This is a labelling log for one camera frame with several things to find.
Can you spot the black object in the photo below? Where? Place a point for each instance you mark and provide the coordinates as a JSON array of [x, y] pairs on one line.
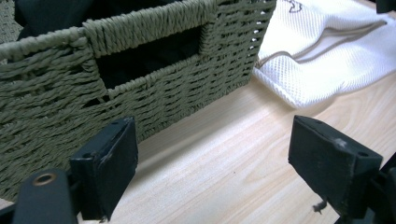
[[386, 5]]

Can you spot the white mesh laundry bag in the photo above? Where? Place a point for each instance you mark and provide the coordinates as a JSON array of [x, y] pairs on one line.
[[327, 59]]

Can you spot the green woven basket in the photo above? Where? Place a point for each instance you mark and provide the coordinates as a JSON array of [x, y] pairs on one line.
[[46, 102]]

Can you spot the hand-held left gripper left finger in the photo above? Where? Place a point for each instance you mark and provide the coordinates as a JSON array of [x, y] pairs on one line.
[[106, 168]]

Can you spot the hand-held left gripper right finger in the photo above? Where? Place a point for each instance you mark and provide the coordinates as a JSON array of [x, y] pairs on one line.
[[327, 161]]

